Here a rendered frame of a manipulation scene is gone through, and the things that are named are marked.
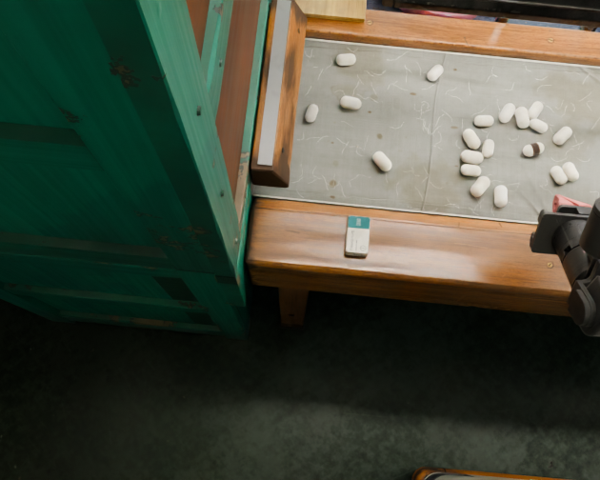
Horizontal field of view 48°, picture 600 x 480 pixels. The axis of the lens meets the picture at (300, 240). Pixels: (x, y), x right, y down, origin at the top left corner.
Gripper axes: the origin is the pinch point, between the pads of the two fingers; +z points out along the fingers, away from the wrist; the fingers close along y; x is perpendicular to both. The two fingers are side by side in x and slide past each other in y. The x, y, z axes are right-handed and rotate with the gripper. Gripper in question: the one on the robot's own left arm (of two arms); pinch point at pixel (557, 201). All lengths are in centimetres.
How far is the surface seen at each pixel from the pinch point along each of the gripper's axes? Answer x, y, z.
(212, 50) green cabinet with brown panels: -29, 46, -29
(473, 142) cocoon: -0.4, 10.1, 16.0
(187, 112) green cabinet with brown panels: -29, 46, -42
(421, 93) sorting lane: -4.6, 18.8, 24.2
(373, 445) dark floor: 91, 14, 25
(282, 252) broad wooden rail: 13.1, 39.8, -1.3
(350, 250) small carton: 11.0, 29.4, -1.8
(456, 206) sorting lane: 8.0, 12.1, 9.0
